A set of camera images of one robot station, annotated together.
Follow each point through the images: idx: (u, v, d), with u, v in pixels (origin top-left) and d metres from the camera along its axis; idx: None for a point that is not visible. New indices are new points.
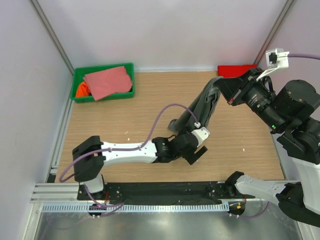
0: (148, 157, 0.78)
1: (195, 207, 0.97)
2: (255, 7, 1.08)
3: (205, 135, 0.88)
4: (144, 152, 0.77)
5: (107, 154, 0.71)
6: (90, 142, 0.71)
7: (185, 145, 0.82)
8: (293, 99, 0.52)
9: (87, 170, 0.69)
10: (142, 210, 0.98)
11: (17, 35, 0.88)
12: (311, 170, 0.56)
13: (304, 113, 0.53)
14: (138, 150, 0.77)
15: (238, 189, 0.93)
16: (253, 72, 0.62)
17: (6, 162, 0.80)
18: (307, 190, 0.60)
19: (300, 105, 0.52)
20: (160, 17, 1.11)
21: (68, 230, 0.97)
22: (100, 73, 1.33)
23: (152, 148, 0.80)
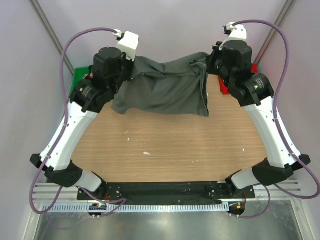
0: (82, 120, 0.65)
1: (195, 207, 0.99)
2: (254, 7, 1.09)
3: (135, 42, 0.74)
4: (73, 121, 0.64)
5: (51, 162, 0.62)
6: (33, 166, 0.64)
7: (105, 65, 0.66)
8: (228, 49, 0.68)
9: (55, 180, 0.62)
10: (143, 210, 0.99)
11: (18, 35, 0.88)
12: (258, 116, 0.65)
13: (240, 60, 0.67)
14: (67, 128, 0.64)
15: (235, 185, 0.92)
16: (218, 44, 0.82)
17: (7, 161, 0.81)
18: (266, 143, 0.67)
19: (234, 55, 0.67)
20: (159, 17, 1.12)
21: (67, 230, 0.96)
22: None
23: (77, 109, 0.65)
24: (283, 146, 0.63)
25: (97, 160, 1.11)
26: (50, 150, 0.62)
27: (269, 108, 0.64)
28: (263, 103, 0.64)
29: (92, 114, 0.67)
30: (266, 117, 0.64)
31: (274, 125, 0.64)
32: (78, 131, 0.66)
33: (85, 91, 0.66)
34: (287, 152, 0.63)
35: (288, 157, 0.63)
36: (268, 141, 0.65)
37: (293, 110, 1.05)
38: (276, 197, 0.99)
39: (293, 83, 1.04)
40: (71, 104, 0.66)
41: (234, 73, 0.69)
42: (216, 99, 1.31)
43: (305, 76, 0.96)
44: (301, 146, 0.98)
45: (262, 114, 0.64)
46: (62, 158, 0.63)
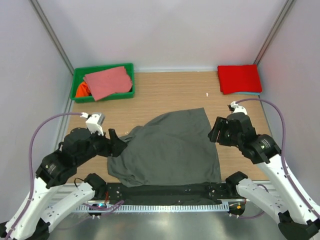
0: (46, 195, 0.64)
1: (195, 207, 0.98)
2: (254, 7, 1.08)
3: (95, 118, 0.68)
4: (38, 195, 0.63)
5: (14, 234, 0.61)
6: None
7: (73, 144, 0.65)
8: (230, 120, 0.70)
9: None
10: (142, 210, 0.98)
11: (17, 35, 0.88)
12: (269, 172, 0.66)
13: (242, 128, 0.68)
14: (31, 202, 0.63)
15: (238, 191, 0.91)
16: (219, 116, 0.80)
17: (6, 161, 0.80)
18: (284, 199, 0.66)
19: (236, 123, 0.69)
20: (159, 18, 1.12)
21: (67, 230, 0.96)
22: (100, 73, 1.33)
23: (42, 183, 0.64)
24: (301, 201, 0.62)
25: (97, 161, 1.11)
26: (14, 223, 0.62)
27: (279, 164, 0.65)
28: (272, 162, 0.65)
29: (57, 188, 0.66)
30: (278, 173, 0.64)
31: (288, 181, 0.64)
32: (43, 204, 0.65)
33: (50, 170, 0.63)
34: (307, 208, 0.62)
35: (308, 212, 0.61)
36: (286, 197, 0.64)
37: (293, 111, 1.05)
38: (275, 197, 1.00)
39: (294, 83, 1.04)
40: (37, 179, 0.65)
41: (241, 138, 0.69)
42: (216, 99, 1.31)
43: (305, 77, 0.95)
44: (301, 146, 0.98)
45: (274, 171, 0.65)
46: (26, 230, 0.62)
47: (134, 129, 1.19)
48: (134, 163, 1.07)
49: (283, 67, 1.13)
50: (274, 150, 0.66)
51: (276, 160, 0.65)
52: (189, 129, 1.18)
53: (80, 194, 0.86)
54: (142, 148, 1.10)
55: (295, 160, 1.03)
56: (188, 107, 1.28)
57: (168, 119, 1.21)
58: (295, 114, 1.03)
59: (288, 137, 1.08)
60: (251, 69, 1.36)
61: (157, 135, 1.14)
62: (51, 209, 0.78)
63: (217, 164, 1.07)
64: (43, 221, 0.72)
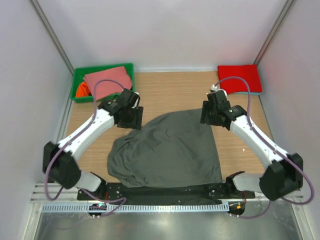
0: (106, 122, 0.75)
1: (195, 207, 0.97)
2: (254, 7, 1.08)
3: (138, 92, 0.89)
4: (99, 120, 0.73)
5: (70, 147, 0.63)
6: (46, 152, 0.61)
7: (132, 97, 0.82)
8: (208, 95, 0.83)
9: (68, 167, 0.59)
10: (142, 210, 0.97)
11: (17, 36, 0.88)
12: (239, 130, 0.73)
13: (217, 100, 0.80)
14: (93, 124, 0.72)
15: (236, 185, 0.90)
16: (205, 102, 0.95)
17: (6, 161, 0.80)
18: (253, 149, 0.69)
19: (212, 97, 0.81)
20: (160, 18, 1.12)
21: (67, 230, 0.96)
22: (100, 73, 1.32)
23: (103, 112, 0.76)
24: (265, 145, 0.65)
25: (97, 161, 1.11)
26: (74, 137, 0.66)
27: (244, 121, 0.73)
28: (238, 120, 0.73)
29: (111, 123, 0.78)
30: (244, 127, 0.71)
31: (253, 132, 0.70)
32: (96, 132, 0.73)
33: (111, 105, 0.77)
34: (272, 151, 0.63)
35: (273, 154, 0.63)
36: (253, 145, 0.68)
37: (293, 110, 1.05)
38: None
39: (294, 83, 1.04)
40: (100, 110, 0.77)
41: (216, 108, 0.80)
42: None
43: (305, 76, 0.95)
44: (301, 146, 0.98)
45: (241, 126, 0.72)
46: (80, 147, 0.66)
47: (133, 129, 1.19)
48: (135, 164, 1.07)
49: (283, 66, 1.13)
50: (242, 114, 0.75)
51: (243, 119, 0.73)
52: (189, 128, 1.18)
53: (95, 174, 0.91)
54: (142, 149, 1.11)
55: None
56: (188, 107, 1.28)
57: (169, 119, 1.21)
58: (296, 114, 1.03)
59: (289, 136, 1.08)
60: (251, 69, 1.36)
61: (157, 135, 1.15)
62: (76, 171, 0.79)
63: (217, 164, 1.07)
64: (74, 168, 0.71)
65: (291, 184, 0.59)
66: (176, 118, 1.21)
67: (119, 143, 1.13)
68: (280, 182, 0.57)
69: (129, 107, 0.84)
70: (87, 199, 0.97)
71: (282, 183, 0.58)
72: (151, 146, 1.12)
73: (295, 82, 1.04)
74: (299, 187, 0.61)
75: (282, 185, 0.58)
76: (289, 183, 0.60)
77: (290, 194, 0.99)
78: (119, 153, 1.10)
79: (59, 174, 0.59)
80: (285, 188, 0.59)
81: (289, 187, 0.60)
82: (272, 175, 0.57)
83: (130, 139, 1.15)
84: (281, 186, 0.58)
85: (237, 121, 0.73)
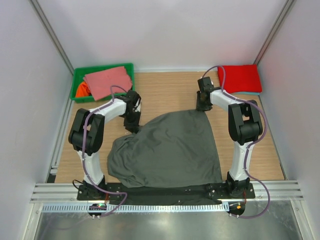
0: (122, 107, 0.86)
1: (195, 207, 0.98)
2: (254, 7, 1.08)
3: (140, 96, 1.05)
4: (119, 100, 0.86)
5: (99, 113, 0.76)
6: (79, 115, 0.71)
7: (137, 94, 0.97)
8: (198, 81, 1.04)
9: (98, 130, 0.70)
10: (143, 210, 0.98)
11: (17, 36, 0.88)
12: (217, 98, 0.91)
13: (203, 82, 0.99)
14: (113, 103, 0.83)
15: (232, 175, 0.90)
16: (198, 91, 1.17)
17: (6, 161, 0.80)
18: (225, 108, 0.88)
19: (201, 82, 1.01)
20: (160, 17, 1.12)
21: (67, 230, 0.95)
22: (100, 73, 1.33)
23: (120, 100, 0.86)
24: (230, 99, 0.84)
25: None
26: (101, 107, 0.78)
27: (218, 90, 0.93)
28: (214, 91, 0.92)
29: (123, 110, 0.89)
30: (218, 93, 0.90)
31: (224, 95, 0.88)
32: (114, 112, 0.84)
33: (123, 97, 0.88)
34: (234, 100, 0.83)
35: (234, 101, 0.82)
36: (224, 103, 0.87)
37: (293, 110, 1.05)
38: (275, 197, 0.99)
39: (293, 83, 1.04)
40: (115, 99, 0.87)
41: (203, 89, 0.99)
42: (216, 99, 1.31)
43: (305, 76, 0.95)
44: (301, 145, 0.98)
45: (216, 93, 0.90)
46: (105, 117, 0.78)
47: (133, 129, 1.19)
48: (135, 164, 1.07)
49: (283, 66, 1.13)
50: (219, 87, 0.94)
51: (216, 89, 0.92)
52: (187, 128, 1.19)
53: None
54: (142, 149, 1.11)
55: (295, 160, 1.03)
56: (188, 107, 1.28)
57: (169, 119, 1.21)
58: (295, 114, 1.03)
59: (288, 136, 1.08)
60: (250, 69, 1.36)
61: (157, 135, 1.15)
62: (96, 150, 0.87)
63: (217, 164, 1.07)
64: None
65: (251, 126, 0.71)
66: (174, 117, 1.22)
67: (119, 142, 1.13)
68: (238, 120, 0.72)
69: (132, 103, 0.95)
70: (86, 200, 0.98)
71: (240, 119, 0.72)
72: (150, 146, 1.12)
73: (294, 82, 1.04)
74: (259, 130, 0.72)
75: (241, 122, 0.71)
76: (250, 125, 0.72)
77: (290, 194, 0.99)
78: (119, 153, 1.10)
79: (91, 137, 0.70)
80: (245, 128, 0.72)
81: (250, 128, 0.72)
82: (231, 112, 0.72)
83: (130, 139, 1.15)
84: (241, 124, 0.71)
85: (213, 91, 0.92)
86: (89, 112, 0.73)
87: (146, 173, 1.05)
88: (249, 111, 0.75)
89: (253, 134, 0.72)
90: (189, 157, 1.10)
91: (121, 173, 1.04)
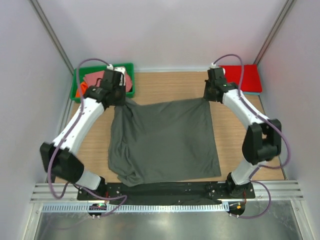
0: (95, 110, 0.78)
1: (195, 207, 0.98)
2: (254, 7, 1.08)
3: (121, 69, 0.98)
4: (88, 109, 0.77)
5: (66, 143, 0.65)
6: (44, 153, 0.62)
7: (115, 75, 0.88)
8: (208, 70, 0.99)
9: (69, 164, 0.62)
10: (142, 210, 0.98)
11: (17, 36, 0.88)
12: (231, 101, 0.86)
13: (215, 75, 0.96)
14: (83, 115, 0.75)
15: (234, 180, 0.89)
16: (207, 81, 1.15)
17: (6, 161, 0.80)
18: (237, 114, 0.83)
19: (211, 73, 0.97)
20: (160, 17, 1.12)
21: (67, 230, 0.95)
22: (100, 73, 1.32)
23: (90, 101, 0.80)
24: (249, 111, 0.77)
25: (97, 160, 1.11)
26: (67, 133, 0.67)
27: (235, 93, 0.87)
28: (230, 92, 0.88)
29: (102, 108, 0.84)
30: (234, 98, 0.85)
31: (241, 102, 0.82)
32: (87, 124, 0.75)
33: (96, 91, 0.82)
34: (254, 116, 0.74)
35: (255, 119, 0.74)
36: (238, 111, 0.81)
37: (293, 110, 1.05)
38: (275, 197, 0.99)
39: (293, 83, 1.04)
40: (87, 100, 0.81)
41: (214, 83, 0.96)
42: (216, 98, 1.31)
43: (305, 76, 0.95)
44: (302, 145, 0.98)
45: (231, 97, 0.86)
46: (76, 140, 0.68)
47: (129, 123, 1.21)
48: (135, 161, 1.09)
49: (283, 66, 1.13)
50: (233, 88, 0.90)
51: (234, 92, 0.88)
52: (184, 122, 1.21)
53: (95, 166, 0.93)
54: (140, 144, 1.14)
55: (296, 160, 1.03)
56: None
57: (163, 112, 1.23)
58: (295, 114, 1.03)
59: (288, 136, 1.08)
60: (250, 69, 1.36)
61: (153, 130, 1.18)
62: None
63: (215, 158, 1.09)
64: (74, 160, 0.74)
65: (268, 147, 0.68)
66: (171, 113, 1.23)
67: (115, 136, 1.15)
68: (258, 143, 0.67)
69: (114, 87, 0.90)
70: (86, 200, 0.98)
71: (259, 143, 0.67)
72: (147, 141, 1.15)
73: (294, 82, 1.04)
74: (277, 153, 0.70)
75: (260, 146, 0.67)
76: (268, 146, 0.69)
77: (290, 194, 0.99)
78: (117, 148, 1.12)
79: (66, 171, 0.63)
80: (262, 149, 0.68)
81: (268, 149, 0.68)
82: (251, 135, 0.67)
83: (126, 132, 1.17)
84: (259, 148, 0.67)
85: (228, 93, 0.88)
86: (54, 147, 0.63)
87: (146, 170, 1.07)
88: (269, 131, 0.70)
89: (270, 156, 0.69)
90: (187, 152, 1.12)
91: (121, 171, 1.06)
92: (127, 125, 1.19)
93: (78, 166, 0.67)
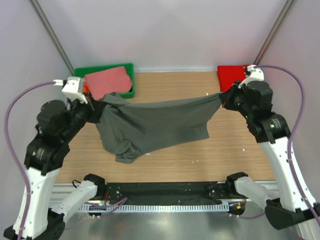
0: (48, 181, 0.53)
1: (195, 207, 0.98)
2: (254, 7, 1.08)
3: (73, 86, 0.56)
4: (37, 183, 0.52)
5: (26, 232, 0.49)
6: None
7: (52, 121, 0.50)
8: (249, 88, 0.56)
9: None
10: (143, 210, 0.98)
11: (17, 36, 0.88)
12: (271, 153, 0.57)
13: (259, 102, 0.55)
14: (32, 195, 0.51)
15: (236, 187, 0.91)
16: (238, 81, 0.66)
17: (6, 161, 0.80)
18: (274, 173, 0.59)
19: (255, 93, 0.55)
20: (160, 17, 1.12)
21: (67, 231, 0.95)
22: (100, 73, 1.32)
23: (37, 171, 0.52)
24: (294, 187, 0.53)
25: (97, 161, 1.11)
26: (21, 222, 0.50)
27: (284, 147, 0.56)
28: (277, 143, 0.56)
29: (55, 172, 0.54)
30: (279, 155, 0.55)
31: (288, 165, 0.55)
32: (47, 191, 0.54)
33: (38, 156, 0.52)
34: (300, 197, 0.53)
35: (300, 201, 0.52)
36: (279, 175, 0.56)
37: (293, 110, 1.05)
38: None
39: (294, 83, 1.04)
40: (28, 169, 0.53)
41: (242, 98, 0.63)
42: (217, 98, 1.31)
43: (305, 76, 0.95)
44: (302, 145, 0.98)
45: (276, 152, 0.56)
46: (39, 224, 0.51)
47: (124, 120, 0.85)
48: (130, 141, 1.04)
49: (284, 66, 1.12)
50: (284, 129, 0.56)
51: (283, 143, 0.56)
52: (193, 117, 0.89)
53: (84, 189, 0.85)
54: (135, 133, 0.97)
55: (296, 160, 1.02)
56: None
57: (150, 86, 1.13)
58: (296, 114, 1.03)
59: None
60: None
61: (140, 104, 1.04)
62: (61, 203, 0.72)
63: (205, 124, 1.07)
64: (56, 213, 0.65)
65: None
66: (182, 109, 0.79)
67: (106, 130, 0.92)
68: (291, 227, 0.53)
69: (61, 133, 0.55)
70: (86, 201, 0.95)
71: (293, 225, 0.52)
72: (144, 131, 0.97)
73: (294, 82, 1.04)
74: None
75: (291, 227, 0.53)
76: None
77: None
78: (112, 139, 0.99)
79: None
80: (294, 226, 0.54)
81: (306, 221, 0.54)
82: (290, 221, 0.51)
83: (121, 127, 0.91)
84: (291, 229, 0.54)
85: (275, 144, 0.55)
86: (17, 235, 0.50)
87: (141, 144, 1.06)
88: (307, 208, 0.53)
89: None
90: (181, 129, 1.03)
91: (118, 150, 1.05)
92: (122, 123, 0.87)
93: (57, 226, 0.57)
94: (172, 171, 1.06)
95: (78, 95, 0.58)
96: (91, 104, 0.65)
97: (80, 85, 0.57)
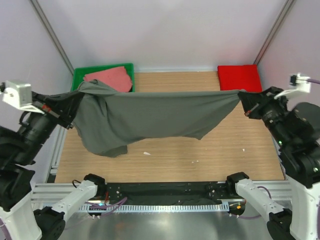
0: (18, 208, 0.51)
1: (195, 207, 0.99)
2: (254, 7, 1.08)
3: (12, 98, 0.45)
4: (5, 216, 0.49)
5: None
6: None
7: None
8: (299, 116, 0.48)
9: None
10: (142, 210, 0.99)
11: (17, 36, 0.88)
12: (301, 193, 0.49)
13: (306, 134, 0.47)
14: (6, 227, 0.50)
15: (236, 189, 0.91)
16: (273, 91, 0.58)
17: None
18: (294, 208, 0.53)
19: (304, 124, 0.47)
20: (160, 18, 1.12)
21: (67, 230, 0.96)
22: (100, 73, 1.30)
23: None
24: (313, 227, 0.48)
25: (97, 161, 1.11)
26: None
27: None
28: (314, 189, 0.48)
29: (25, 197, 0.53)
30: (311, 201, 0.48)
31: (316, 208, 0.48)
32: (23, 215, 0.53)
33: None
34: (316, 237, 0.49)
35: None
36: (300, 210, 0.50)
37: None
38: (275, 197, 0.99)
39: None
40: None
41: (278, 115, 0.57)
42: None
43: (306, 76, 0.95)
44: None
45: (308, 196, 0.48)
46: None
47: (106, 117, 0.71)
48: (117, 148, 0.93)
49: (284, 66, 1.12)
50: None
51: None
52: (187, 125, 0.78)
53: (84, 188, 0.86)
54: (113, 143, 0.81)
55: None
56: None
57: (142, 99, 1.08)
58: None
59: None
60: (251, 69, 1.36)
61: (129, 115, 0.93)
62: (60, 202, 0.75)
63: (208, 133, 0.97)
64: (57, 212, 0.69)
65: None
66: (186, 107, 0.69)
67: (81, 126, 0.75)
68: None
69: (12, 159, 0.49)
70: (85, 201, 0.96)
71: None
72: (125, 139, 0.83)
73: (294, 83, 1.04)
74: None
75: None
76: None
77: (290, 194, 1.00)
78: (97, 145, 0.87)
79: None
80: None
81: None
82: None
83: (99, 129, 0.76)
84: None
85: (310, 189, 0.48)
86: None
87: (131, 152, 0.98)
88: None
89: None
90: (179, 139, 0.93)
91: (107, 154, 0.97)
92: (103, 121, 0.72)
93: (56, 227, 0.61)
94: (172, 171, 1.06)
95: (26, 107, 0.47)
96: (50, 114, 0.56)
97: (23, 96, 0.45)
